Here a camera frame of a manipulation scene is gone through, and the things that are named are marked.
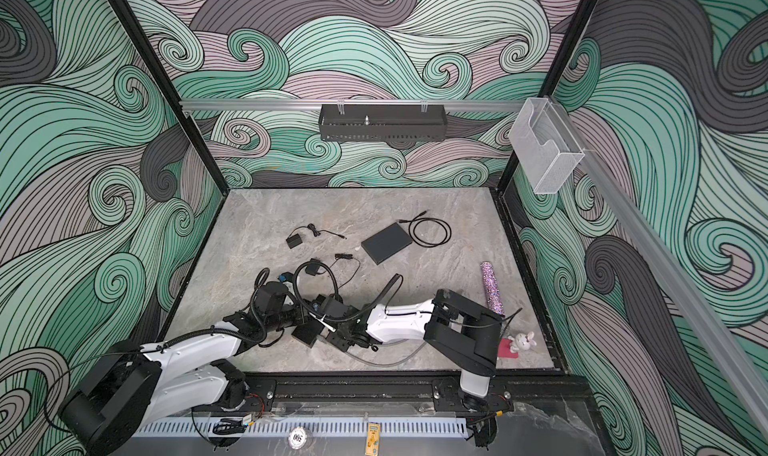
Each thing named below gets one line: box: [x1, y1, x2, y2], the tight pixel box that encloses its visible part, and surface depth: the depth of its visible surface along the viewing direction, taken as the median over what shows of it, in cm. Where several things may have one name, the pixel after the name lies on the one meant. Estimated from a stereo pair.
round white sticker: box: [288, 427, 307, 450], surface depth 64 cm
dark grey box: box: [361, 222, 413, 265], surface depth 106 cm
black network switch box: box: [291, 317, 325, 349], surface depth 82 cm
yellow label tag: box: [365, 422, 381, 456], surface depth 67 cm
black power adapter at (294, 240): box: [286, 223, 347, 249], surface depth 104 cm
